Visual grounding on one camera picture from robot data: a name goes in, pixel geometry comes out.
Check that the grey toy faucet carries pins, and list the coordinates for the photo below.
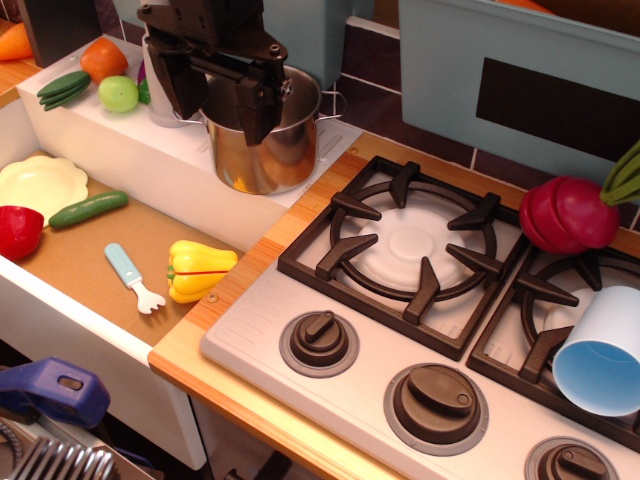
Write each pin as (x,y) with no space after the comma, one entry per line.
(161,110)

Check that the white toy sink unit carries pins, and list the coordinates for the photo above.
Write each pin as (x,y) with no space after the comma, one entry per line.
(66,300)

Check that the black burner grate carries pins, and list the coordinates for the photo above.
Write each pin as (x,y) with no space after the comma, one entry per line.
(544,299)
(420,256)

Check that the light blue plastic cup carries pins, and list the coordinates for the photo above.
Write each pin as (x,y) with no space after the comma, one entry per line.
(597,367)

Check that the red toy radish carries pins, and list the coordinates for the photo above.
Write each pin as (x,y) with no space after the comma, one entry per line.
(570,215)

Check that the teal toy microwave cabinet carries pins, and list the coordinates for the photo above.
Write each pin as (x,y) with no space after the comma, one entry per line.
(544,91)

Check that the dark green toy leaves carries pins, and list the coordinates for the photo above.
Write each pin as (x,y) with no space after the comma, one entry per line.
(63,89)

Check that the grey toy stove top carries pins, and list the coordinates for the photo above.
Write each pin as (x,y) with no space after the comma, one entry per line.
(245,340)

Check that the orange toy vegetable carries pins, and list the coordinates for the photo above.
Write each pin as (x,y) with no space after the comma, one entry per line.
(103,59)

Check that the stainless steel pot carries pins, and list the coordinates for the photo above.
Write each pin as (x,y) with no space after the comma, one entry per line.
(288,155)

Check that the middle large stove knob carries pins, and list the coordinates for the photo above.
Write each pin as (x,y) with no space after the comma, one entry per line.
(436,409)

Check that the left small stove knob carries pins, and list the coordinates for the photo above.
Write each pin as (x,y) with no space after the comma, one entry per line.
(319,344)

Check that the right stove knob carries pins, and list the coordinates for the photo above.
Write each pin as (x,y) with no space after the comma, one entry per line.
(567,458)

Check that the green toy apple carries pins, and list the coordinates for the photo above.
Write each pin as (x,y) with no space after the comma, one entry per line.
(118,94)

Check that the red toy pepper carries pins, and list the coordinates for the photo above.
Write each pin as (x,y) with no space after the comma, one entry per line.
(21,229)

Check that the orange toy carrot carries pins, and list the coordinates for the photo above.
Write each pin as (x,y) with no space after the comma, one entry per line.
(15,44)

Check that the blue handled toy fork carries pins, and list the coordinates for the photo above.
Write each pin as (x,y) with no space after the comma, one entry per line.
(147,301)

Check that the yellow toy bell pepper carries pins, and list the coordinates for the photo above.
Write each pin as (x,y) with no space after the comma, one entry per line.
(194,269)

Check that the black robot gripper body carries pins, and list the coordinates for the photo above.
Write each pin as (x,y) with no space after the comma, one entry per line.
(222,35)

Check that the grey ribbed metal part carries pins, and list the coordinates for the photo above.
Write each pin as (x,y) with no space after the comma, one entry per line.
(57,460)

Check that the purple toy eggplant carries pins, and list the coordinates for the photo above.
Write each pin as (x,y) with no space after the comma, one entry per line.
(142,85)

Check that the right black burner grate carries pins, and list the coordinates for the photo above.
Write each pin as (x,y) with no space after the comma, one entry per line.
(544,299)

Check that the green toy cucumber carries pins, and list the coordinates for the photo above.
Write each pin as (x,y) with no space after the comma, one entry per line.
(88,208)

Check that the cream scalloped plate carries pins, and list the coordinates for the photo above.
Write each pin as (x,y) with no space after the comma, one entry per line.
(43,184)

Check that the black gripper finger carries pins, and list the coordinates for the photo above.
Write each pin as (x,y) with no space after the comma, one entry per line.
(260,95)
(185,88)

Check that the left black burner grate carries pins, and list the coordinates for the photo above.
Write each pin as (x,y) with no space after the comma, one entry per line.
(420,256)

